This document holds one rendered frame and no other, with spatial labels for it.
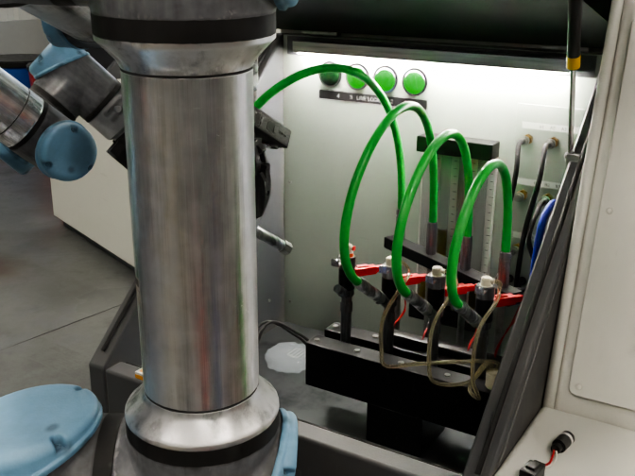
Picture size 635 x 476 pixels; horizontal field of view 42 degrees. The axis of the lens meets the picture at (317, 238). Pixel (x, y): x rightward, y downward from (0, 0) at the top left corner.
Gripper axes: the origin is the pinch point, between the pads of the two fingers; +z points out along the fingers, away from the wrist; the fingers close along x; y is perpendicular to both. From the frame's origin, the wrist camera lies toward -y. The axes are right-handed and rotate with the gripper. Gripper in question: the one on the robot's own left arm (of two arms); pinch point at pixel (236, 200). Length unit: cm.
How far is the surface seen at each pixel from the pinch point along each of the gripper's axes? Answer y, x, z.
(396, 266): -4.0, 23.8, 17.3
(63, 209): 7, -394, 24
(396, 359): 3.2, 7.3, 35.4
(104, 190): -13, -329, 26
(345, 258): -1.3, 17.6, 13.1
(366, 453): 18.4, 24.4, 30.6
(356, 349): 5.6, 2.4, 31.2
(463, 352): -4.1, 12.2, 41.7
